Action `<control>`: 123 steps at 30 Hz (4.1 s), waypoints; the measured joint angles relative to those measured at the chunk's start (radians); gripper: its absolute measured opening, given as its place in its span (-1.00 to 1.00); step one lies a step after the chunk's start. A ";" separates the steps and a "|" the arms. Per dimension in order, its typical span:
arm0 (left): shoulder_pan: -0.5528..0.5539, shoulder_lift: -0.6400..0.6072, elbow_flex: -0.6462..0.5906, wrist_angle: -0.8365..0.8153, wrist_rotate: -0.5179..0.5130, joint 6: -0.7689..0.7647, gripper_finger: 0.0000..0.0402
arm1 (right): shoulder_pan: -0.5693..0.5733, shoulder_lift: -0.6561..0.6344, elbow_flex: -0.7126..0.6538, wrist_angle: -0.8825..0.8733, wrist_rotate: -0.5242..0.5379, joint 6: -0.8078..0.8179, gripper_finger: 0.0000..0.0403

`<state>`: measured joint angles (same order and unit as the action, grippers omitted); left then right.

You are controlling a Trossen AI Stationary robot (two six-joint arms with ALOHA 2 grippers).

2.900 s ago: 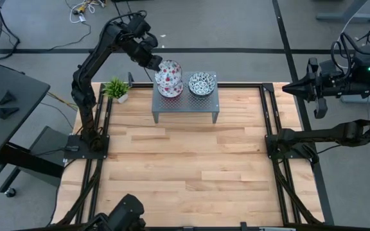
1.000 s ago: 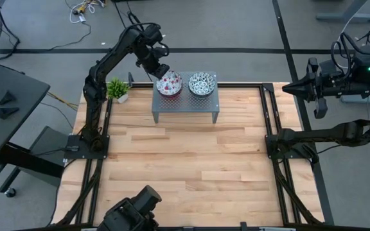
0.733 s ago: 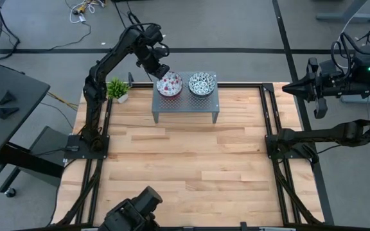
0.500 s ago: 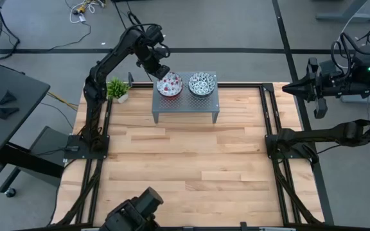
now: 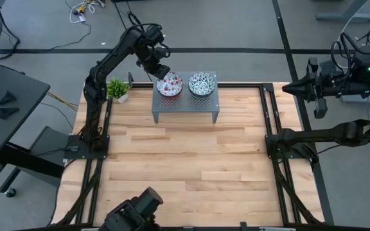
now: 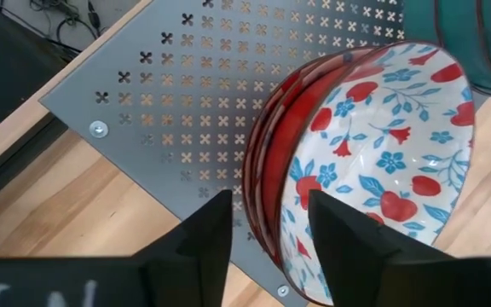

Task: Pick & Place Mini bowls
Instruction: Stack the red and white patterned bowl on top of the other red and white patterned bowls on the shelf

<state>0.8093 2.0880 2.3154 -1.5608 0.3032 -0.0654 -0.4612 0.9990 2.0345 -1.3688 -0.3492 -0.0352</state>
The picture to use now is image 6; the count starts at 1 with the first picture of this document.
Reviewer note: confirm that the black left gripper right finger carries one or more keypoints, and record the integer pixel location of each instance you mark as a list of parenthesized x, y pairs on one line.
[(399, 281)]

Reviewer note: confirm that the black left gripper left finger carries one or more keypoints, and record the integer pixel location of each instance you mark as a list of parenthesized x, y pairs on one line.
[(100, 281)]

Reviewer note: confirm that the grey perforated metal shelf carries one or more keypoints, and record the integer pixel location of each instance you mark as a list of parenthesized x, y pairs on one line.
[(186, 85)]

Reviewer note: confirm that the black equipment case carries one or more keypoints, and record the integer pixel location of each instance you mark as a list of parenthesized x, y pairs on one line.
[(15, 64)]

